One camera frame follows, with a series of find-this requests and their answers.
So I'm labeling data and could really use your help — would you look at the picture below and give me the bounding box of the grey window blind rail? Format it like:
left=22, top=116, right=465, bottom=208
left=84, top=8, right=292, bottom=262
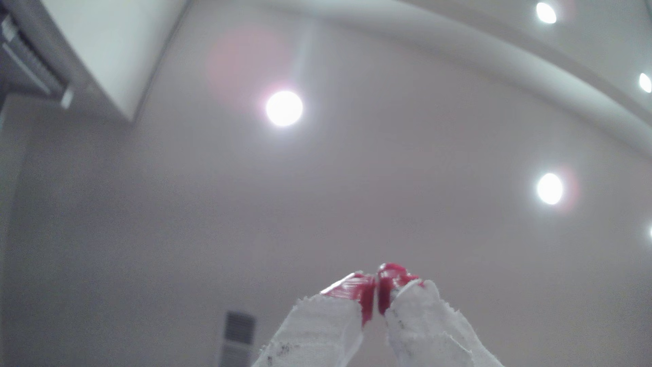
left=0, top=0, right=74, bottom=110

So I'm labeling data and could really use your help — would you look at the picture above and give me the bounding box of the grey slatted air vent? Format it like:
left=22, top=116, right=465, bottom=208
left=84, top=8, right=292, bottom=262
left=219, top=310, right=257, bottom=367

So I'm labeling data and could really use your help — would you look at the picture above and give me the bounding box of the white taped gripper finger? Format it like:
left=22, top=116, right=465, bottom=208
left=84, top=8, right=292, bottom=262
left=378, top=262, right=505, bottom=367
left=252, top=272, right=377, bottom=367

